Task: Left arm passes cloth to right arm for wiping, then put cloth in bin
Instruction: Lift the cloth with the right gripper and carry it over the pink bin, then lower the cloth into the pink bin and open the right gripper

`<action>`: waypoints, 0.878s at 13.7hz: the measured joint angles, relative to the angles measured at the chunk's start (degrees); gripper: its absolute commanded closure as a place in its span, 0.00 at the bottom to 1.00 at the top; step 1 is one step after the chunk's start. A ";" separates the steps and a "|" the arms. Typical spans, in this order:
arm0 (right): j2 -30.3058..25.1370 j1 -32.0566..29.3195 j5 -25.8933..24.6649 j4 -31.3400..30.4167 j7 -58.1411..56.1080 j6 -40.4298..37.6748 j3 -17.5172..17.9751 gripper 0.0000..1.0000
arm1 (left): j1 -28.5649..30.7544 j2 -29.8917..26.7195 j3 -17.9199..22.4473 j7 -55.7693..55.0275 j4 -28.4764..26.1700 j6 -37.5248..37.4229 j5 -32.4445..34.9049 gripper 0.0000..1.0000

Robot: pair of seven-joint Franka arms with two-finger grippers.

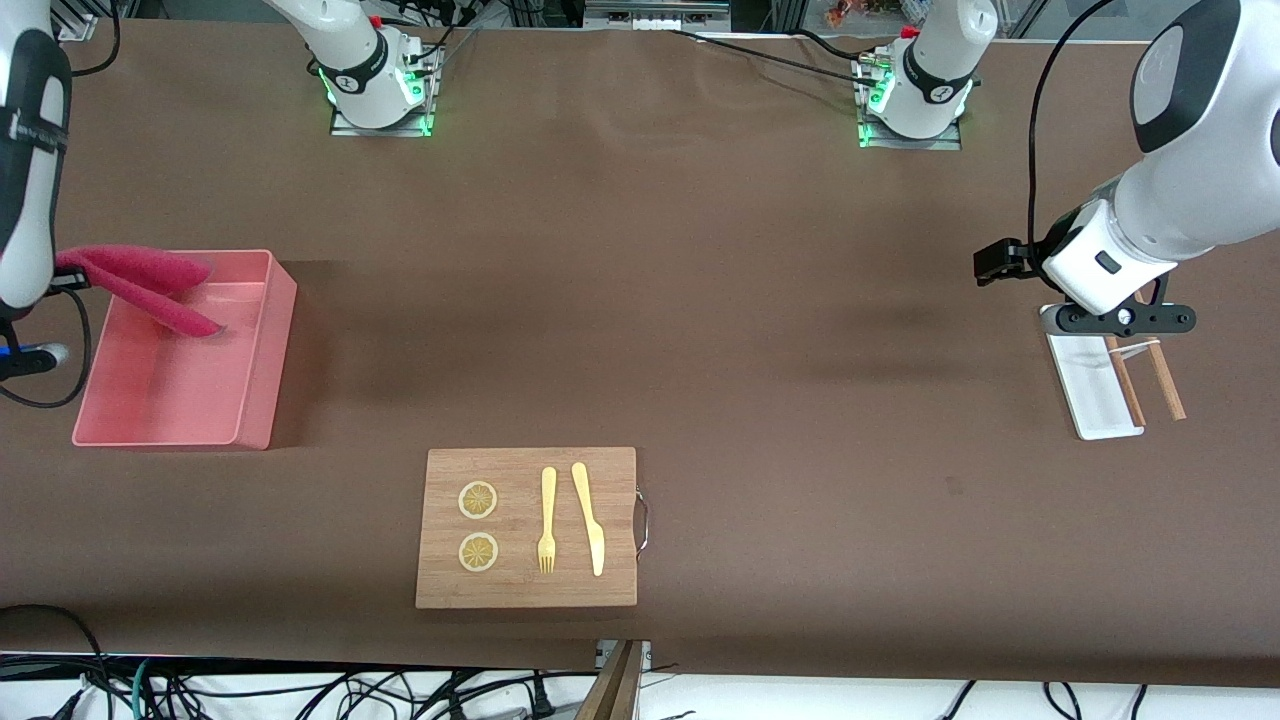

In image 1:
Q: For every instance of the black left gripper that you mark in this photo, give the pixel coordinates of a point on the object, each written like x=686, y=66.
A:
x=1027, y=257

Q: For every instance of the pink and grey cloth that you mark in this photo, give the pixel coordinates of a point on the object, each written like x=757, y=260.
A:
x=130, y=265

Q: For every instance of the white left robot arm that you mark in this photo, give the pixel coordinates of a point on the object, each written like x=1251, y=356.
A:
x=1180, y=210

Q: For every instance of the white rectangular tray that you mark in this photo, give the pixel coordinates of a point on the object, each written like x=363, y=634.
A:
x=1090, y=400

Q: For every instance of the pink plastic bin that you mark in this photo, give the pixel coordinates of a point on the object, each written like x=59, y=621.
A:
x=200, y=390

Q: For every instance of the wooden stick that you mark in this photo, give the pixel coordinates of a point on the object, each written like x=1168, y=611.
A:
x=1130, y=395
x=1168, y=385

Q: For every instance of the grey power strip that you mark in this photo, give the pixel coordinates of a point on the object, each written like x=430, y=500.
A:
x=655, y=12

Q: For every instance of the lemon slice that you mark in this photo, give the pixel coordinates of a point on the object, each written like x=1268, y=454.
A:
x=478, y=500
x=478, y=552

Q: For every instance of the yellow knife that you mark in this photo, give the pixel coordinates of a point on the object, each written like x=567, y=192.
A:
x=590, y=520

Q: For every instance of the yellow fork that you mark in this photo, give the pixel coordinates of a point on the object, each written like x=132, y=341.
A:
x=547, y=510

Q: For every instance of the wooden cutting board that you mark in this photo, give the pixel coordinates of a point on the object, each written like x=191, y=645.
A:
x=525, y=590

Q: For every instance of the wooden beam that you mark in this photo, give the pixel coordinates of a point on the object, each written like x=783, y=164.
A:
x=615, y=690

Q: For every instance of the black power plug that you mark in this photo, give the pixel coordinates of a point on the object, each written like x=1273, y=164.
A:
x=540, y=705

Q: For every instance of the aluminium frame profile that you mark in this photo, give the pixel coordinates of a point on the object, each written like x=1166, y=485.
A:
x=85, y=25

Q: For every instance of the metal bracket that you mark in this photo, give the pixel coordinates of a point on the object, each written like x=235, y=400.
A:
x=645, y=655

